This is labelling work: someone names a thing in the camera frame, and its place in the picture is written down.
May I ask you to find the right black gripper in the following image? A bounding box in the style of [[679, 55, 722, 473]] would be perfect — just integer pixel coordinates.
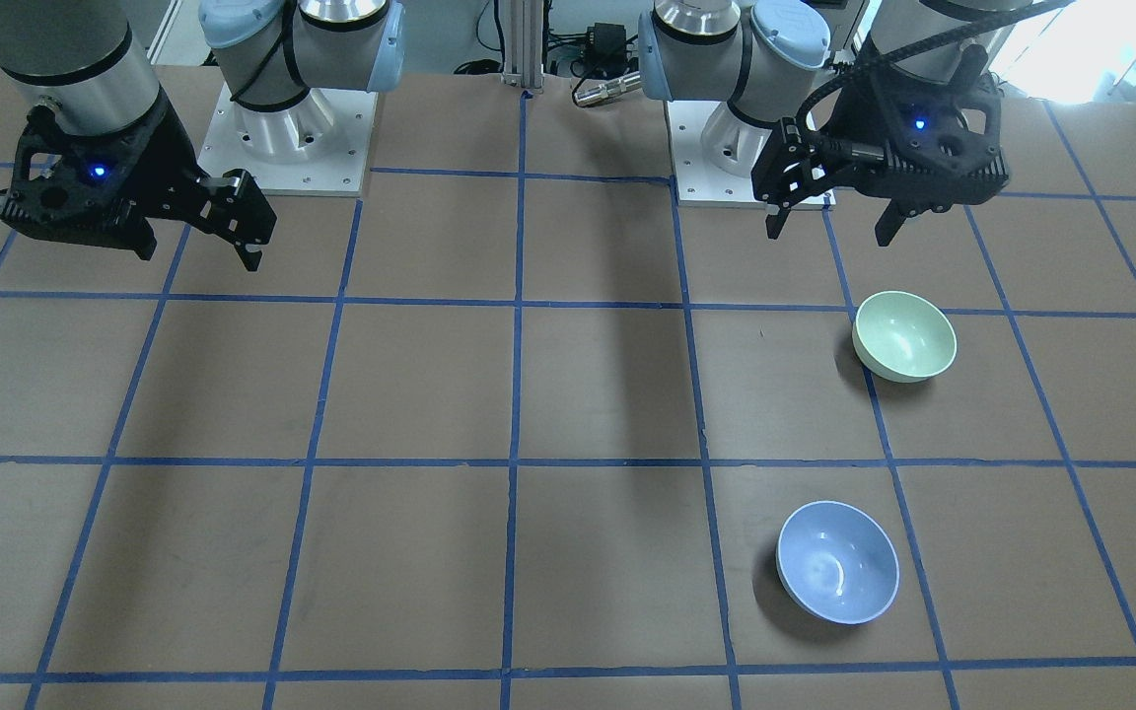
[[0, 90, 278, 272]]

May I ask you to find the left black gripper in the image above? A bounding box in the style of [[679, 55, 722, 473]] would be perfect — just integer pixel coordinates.
[[751, 44, 1011, 248]]

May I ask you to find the light green bowl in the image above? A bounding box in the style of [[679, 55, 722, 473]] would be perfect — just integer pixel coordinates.
[[851, 289, 959, 384]]

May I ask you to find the blue bowl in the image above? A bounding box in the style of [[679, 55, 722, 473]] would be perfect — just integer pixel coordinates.
[[774, 500, 900, 626]]

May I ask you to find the silver cylindrical connector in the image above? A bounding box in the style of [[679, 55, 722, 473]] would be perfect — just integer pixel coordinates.
[[571, 70, 643, 108]]

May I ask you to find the black power adapter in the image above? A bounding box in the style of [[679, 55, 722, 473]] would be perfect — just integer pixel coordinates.
[[583, 23, 628, 62]]

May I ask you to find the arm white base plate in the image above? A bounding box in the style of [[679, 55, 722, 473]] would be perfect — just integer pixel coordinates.
[[197, 85, 382, 198], [665, 100, 836, 210]]

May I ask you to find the aluminium frame post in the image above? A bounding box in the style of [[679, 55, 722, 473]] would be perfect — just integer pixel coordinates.
[[493, 1, 548, 95]]

